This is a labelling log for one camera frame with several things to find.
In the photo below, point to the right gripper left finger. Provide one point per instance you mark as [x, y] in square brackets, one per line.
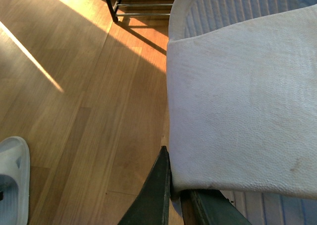
[151, 206]

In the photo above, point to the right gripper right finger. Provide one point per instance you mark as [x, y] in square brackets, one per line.
[209, 207]

